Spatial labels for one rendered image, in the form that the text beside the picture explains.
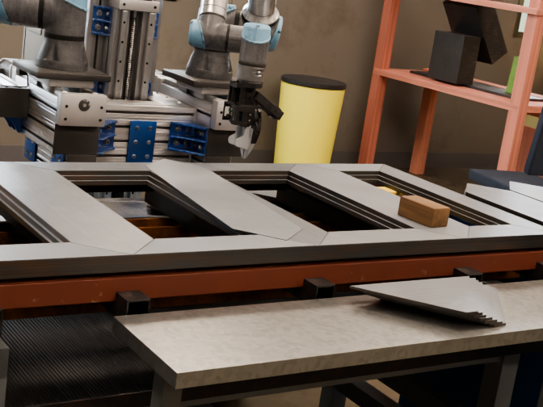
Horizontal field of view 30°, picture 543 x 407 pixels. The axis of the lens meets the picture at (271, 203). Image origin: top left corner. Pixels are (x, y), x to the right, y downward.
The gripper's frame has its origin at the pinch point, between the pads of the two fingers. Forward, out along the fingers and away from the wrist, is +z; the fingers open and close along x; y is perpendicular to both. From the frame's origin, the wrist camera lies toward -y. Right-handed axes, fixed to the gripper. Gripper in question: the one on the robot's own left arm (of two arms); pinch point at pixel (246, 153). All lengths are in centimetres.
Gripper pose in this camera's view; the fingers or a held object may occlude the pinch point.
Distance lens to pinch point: 278.4
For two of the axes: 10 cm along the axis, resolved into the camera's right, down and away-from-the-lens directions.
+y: -8.3, 0.2, -5.5
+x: 5.3, 2.8, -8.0
